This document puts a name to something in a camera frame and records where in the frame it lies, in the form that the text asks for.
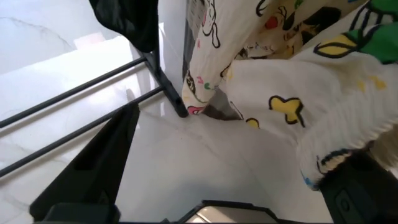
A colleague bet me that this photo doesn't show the cream printed garment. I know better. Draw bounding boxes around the cream printed garment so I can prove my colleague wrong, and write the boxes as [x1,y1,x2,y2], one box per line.
[181,0,398,190]

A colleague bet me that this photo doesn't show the black clothes rack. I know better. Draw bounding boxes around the black clothes rack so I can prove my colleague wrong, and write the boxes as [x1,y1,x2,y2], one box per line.
[0,49,190,178]

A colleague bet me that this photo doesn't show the black garment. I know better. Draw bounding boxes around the black garment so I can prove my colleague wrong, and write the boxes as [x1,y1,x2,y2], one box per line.
[88,0,159,53]

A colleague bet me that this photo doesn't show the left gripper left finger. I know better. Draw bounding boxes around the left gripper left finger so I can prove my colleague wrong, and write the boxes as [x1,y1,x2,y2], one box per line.
[29,102,141,222]

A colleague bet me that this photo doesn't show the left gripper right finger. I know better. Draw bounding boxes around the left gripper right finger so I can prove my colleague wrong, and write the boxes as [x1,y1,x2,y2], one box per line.
[319,151,398,224]

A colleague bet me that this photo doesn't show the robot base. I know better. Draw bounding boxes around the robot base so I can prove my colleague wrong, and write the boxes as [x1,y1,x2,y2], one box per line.
[177,200,280,223]

